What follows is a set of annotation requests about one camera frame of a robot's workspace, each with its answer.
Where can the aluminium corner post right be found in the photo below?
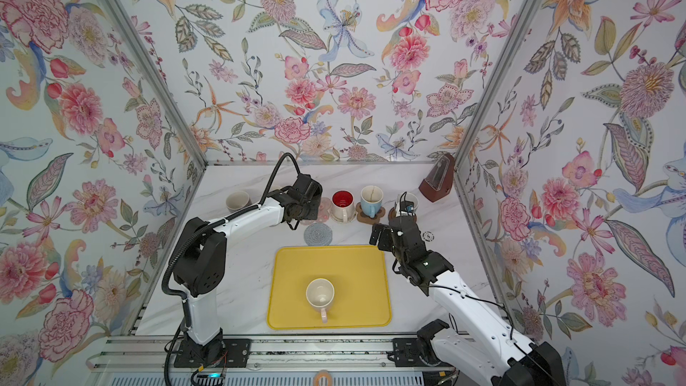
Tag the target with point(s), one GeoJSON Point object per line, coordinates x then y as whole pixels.
{"type": "Point", "coordinates": [500, 71]}

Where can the aluminium corner post left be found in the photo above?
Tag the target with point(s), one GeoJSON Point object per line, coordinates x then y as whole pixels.
{"type": "Point", "coordinates": [148, 69]}

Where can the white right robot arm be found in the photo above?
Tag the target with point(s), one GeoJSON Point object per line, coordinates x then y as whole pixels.
{"type": "Point", "coordinates": [479, 339]}

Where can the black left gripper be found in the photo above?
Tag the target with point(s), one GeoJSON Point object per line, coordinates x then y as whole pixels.
{"type": "Point", "coordinates": [314, 204]}

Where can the orange ring tape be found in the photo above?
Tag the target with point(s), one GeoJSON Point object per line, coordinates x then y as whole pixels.
{"type": "Point", "coordinates": [323, 378]}

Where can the red inside white mug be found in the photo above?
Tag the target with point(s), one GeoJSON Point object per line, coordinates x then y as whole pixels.
{"type": "Point", "coordinates": [343, 199]}

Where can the aluminium corner post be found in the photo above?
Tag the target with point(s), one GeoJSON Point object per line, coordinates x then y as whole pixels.
{"type": "Point", "coordinates": [500, 71]}
{"type": "Point", "coordinates": [148, 69]}

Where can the pink flower coaster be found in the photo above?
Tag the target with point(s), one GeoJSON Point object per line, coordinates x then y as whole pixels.
{"type": "Point", "coordinates": [324, 210]}

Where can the brown paw print coaster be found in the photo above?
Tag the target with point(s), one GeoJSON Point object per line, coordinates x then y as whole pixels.
{"type": "Point", "coordinates": [363, 218]}

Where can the multicolour woven round coaster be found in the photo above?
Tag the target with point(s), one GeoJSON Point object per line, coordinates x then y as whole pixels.
{"type": "Point", "coordinates": [343, 215]}

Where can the brown wooden metronome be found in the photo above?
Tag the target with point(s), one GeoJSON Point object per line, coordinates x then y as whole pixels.
{"type": "Point", "coordinates": [440, 181]}

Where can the pink handle mug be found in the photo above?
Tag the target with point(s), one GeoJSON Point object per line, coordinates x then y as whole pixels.
{"type": "Point", "coordinates": [320, 296]}

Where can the round brown wooden coaster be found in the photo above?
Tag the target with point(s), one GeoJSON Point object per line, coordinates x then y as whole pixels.
{"type": "Point", "coordinates": [393, 214]}

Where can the grey blue woven coaster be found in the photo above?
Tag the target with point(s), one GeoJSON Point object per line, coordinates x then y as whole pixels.
{"type": "Point", "coordinates": [318, 235]}

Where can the yellow tray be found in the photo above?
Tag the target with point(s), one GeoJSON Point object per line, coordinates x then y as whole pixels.
{"type": "Point", "coordinates": [360, 288]}

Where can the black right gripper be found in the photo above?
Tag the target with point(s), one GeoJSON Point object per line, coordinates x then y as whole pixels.
{"type": "Point", "coordinates": [387, 236]}

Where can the blue handle mug front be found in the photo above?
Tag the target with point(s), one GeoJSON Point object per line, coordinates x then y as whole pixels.
{"type": "Point", "coordinates": [371, 200]}

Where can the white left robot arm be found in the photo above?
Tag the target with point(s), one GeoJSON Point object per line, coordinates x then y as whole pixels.
{"type": "Point", "coordinates": [198, 262]}

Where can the aluminium rail base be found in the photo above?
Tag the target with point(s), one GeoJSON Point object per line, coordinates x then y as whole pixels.
{"type": "Point", "coordinates": [264, 360]}

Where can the blue white poker chip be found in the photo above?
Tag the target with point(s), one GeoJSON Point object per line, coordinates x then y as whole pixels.
{"type": "Point", "coordinates": [427, 236]}

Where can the purple handle mug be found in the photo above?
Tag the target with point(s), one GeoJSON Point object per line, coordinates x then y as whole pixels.
{"type": "Point", "coordinates": [237, 201]}

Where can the blue mug row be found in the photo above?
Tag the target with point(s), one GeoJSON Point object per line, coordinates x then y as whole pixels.
{"type": "Point", "coordinates": [406, 203]}

